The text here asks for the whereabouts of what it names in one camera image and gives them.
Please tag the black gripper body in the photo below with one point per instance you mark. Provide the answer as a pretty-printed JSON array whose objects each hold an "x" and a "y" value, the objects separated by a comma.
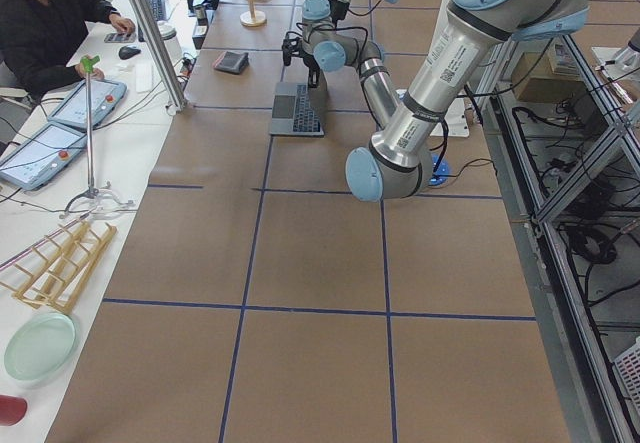
[{"x": 313, "y": 66}]

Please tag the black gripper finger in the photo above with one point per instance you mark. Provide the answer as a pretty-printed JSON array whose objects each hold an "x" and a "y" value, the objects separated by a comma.
[{"x": 312, "y": 82}]

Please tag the grey laptop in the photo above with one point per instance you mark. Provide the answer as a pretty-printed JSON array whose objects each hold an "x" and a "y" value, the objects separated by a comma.
[{"x": 293, "y": 113}]

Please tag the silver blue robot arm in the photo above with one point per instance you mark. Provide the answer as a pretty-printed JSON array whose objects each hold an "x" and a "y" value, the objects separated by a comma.
[{"x": 397, "y": 163}]

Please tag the person's right hand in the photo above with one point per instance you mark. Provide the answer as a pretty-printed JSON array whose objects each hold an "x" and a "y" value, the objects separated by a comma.
[{"x": 121, "y": 24}]

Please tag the wooden stand with base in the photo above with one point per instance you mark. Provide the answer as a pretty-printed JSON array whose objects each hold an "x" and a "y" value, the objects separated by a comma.
[{"x": 252, "y": 17}]

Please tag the blue desk lamp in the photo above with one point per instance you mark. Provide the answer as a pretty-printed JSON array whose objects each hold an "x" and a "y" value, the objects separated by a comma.
[{"x": 441, "y": 168}]

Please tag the black computer mouse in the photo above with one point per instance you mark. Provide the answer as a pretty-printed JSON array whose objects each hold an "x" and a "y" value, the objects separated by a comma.
[{"x": 128, "y": 51}]

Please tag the upper teach pendant tablet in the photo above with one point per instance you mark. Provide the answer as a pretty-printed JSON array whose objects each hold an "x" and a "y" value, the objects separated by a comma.
[{"x": 105, "y": 95}]

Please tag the teach pendant tablet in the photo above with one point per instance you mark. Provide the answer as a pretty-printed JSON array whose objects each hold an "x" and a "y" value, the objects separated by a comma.
[
  {"x": 105, "y": 95},
  {"x": 39, "y": 159}
]

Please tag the cardboard box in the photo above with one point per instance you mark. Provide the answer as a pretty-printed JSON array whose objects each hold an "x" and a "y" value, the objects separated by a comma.
[{"x": 534, "y": 81}]

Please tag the person in black sweater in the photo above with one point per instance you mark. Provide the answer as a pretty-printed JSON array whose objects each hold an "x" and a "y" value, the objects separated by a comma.
[{"x": 38, "y": 38}]

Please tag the lower teach pendant tablet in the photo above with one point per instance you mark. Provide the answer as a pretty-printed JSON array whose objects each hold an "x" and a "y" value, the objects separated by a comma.
[{"x": 39, "y": 159}]

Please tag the wooden dish rack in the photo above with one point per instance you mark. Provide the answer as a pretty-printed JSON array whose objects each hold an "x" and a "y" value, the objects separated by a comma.
[{"x": 55, "y": 271}]

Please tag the pale green plate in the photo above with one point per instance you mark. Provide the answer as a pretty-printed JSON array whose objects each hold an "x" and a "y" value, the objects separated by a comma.
[{"x": 40, "y": 347}]

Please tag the white plastic basket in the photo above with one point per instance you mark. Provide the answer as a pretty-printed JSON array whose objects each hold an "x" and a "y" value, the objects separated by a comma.
[{"x": 627, "y": 367}]

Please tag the red cup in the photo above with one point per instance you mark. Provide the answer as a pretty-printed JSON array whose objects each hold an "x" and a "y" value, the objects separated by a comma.
[{"x": 12, "y": 409}]

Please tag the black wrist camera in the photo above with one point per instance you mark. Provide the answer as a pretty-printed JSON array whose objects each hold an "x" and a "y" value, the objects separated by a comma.
[{"x": 290, "y": 49}]

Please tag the aluminium frame post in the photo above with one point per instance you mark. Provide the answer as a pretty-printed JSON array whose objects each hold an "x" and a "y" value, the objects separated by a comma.
[{"x": 159, "y": 54}]

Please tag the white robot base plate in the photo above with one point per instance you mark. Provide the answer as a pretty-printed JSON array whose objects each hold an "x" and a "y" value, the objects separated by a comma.
[{"x": 455, "y": 119}]

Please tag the green handled reacher tool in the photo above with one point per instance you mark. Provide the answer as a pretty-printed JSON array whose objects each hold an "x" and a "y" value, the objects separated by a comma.
[{"x": 102, "y": 202}]

